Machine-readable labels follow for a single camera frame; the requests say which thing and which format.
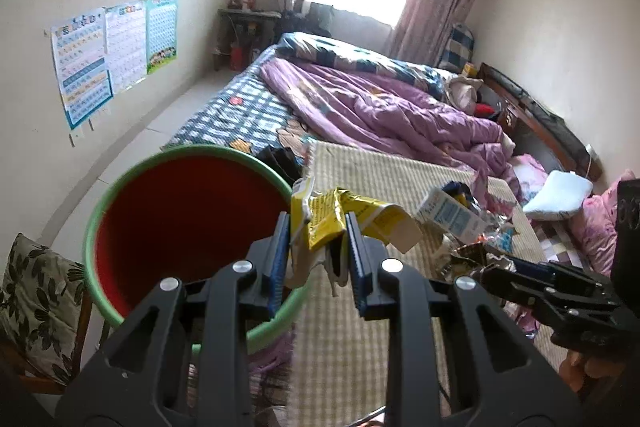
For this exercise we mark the white pillow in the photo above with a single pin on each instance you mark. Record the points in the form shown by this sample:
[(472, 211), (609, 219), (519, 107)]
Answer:
[(557, 194)]

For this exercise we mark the small side table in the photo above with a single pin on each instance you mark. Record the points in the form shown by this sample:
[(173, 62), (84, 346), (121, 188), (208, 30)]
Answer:
[(245, 14)]

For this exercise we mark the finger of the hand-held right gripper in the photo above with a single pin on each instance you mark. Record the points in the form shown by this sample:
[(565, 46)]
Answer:
[(532, 268), (520, 289)]

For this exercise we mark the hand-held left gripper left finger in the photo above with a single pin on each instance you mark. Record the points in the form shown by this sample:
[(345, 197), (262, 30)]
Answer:
[(281, 257)]

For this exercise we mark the beige striped mat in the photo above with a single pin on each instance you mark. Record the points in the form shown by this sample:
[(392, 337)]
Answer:
[(360, 357)]

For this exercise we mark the pink cloth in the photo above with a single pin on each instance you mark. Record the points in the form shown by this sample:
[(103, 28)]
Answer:
[(527, 174)]

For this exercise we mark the small items on table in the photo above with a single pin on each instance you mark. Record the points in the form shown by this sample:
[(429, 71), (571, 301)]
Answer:
[(242, 1)]

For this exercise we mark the blue white carton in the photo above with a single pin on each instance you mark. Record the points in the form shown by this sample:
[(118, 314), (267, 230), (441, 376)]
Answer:
[(450, 214)]

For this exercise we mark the floral cushion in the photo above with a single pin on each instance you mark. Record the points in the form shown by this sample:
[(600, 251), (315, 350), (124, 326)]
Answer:
[(35, 302)]

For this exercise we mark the pink pillow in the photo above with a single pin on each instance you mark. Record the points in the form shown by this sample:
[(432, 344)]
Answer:
[(597, 222)]

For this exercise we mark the yellow white carton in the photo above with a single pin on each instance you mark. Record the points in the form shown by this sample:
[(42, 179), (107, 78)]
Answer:
[(390, 222)]

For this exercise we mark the wooden headboard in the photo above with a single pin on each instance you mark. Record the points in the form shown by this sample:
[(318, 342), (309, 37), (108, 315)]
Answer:
[(545, 117)]

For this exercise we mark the yellow wrapper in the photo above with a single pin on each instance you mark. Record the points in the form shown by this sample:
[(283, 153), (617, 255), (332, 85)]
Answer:
[(325, 219)]

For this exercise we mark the wooden chair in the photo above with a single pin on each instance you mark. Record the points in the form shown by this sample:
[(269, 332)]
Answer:
[(85, 322)]

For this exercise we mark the blue bordered wall poster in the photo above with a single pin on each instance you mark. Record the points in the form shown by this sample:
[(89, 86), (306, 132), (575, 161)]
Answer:
[(82, 67)]

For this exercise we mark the blue plaid folded cloth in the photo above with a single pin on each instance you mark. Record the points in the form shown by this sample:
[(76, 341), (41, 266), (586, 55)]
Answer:
[(457, 47)]

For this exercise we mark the blue patchwork quilt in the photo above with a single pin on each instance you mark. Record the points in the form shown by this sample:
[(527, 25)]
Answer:
[(350, 54)]

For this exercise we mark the green bordered wall poster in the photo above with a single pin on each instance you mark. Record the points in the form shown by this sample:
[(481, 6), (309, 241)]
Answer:
[(161, 32)]

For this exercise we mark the person's right hand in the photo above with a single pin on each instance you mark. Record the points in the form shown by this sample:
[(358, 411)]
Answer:
[(590, 369)]

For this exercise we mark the red bucket with green rim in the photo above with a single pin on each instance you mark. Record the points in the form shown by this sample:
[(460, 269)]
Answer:
[(175, 217)]

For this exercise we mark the blue plaid bedsheet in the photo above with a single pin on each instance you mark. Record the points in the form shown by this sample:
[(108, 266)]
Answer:
[(240, 107)]

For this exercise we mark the dark clothes pile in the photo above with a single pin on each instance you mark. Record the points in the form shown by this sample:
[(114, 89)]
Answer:
[(312, 19)]

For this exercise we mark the purple quilt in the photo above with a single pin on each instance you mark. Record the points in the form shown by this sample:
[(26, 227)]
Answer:
[(380, 112)]

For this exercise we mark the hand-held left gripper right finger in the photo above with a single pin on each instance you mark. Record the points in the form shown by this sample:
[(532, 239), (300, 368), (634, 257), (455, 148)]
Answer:
[(356, 257)]

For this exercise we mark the pile of crumpled wrappers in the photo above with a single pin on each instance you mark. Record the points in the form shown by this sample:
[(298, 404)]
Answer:
[(492, 222)]

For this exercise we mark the red container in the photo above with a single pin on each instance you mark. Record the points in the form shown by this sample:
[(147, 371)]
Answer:
[(238, 57)]

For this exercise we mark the white chart wall poster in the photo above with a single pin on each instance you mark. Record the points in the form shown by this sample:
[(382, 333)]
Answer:
[(126, 47)]

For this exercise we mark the black cloth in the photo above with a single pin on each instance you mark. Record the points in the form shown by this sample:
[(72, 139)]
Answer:
[(280, 162)]

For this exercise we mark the brown foil wrapper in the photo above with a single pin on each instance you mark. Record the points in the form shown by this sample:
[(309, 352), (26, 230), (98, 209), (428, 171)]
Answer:
[(472, 257)]

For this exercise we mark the beige bag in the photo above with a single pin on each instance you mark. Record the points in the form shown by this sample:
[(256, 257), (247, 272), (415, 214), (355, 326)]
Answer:
[(462, 92)]

